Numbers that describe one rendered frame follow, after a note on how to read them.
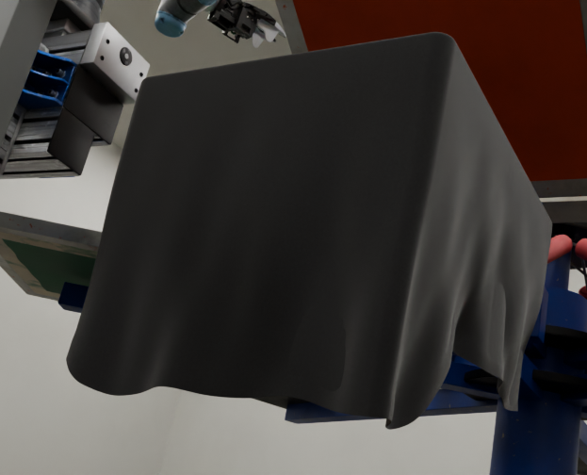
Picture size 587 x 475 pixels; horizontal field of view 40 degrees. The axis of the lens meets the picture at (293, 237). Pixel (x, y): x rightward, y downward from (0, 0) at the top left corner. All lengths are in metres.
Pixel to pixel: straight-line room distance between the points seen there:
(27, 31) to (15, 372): 4.90
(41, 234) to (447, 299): 1.23
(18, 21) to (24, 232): 1.15
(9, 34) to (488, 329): 0.64
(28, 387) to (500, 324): 4.89
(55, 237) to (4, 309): 3.67
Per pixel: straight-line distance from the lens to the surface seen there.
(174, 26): 2.03
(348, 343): 0.80
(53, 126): 1.48
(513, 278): 1.12
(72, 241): 1.91
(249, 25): 2.17
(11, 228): 1.96
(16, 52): 0.84
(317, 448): 6.12
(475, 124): 0.97
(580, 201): 1.63
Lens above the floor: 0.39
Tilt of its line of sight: 21 degrees up
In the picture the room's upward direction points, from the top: 13 degrees clockwise
